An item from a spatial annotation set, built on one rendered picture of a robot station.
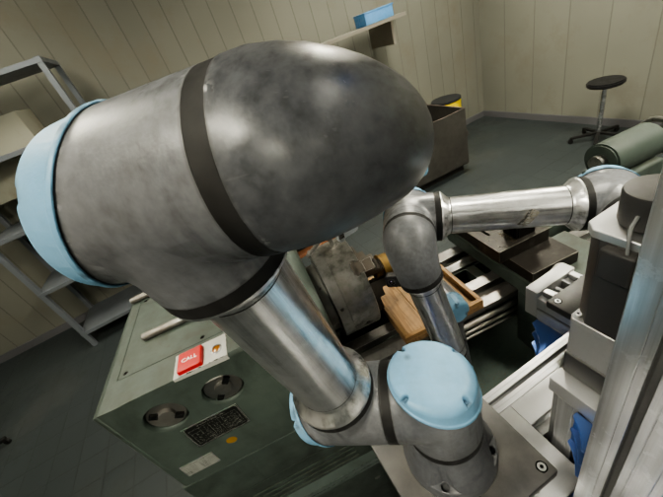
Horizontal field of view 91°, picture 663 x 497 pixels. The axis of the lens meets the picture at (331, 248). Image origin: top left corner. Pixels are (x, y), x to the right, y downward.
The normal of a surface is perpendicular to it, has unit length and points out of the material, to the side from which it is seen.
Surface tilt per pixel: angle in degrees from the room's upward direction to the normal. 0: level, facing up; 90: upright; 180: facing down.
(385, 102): 69
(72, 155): 43
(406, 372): 8
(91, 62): 90
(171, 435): 90
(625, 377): 90
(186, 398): 90
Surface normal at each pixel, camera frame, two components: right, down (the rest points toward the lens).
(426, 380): -0.18, -0.80
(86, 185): -0.23, 0.22
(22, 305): 0.43, 0.40
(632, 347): -0.85, 0.48
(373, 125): 0.59, 0.04
